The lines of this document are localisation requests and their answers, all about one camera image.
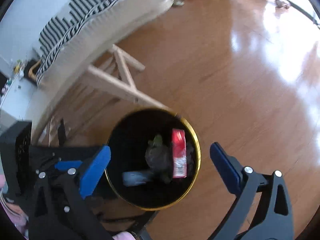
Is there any pale grey wrapper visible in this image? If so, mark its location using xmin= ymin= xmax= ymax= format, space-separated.
xmin=122 ymin=170 xmax=151 ymax=187

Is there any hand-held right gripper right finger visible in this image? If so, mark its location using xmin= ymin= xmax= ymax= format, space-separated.
xmin=207 ymin=142 xmax=294 ymax=240

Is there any black gold-rimmed trash bin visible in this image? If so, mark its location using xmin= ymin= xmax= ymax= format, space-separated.
xmin=104 ymin=108 xmax=202 ymax=211

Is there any dark grey crumpled wrapper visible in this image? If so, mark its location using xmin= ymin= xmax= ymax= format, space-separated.
xmin=145 ymin=143 xmax=173 ymax=183

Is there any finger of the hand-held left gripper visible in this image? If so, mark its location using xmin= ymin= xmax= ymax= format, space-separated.
xmin=29 ymin=144 xmax=104 ymax=180

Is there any black white striped blanket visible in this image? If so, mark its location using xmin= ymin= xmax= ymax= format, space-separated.
xmin=35 ymin=0 xmax=149 ymax=87

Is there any black table clamp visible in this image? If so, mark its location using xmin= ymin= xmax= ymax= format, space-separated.
xmin=57 ymin=118 xmax=67 ymax=146

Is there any small green packet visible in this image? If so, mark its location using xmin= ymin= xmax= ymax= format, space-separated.
xmin=149 ymin=134 xmax=163 ymax=147

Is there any orange curved handle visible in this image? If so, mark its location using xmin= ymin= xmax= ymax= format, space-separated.
xmin=28 ymin=60 xmax=42 ymax=81

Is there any person's left forearm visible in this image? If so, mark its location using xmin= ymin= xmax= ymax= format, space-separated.
xmin=0 ymin=174 xmax=29 ymax=233

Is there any black cable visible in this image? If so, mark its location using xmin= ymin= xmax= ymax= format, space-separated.
xmin=282 ymin=0 xmax=320 ymax=26

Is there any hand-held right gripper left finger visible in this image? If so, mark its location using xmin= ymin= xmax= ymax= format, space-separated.
xmin=27 ymin=144 xmax=113 ymax=240

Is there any white cabinet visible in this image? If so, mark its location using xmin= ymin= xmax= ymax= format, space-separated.
xmin=0 ymin=74 xmax=38 ymax=121

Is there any red carton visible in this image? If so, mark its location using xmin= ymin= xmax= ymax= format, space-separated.
xmin=171 ymin=128 xmax=188 ymax=179

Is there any wooden trestle table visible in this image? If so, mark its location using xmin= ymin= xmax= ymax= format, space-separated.
xmin=31 ymin=0 xmax=175 ymax=145

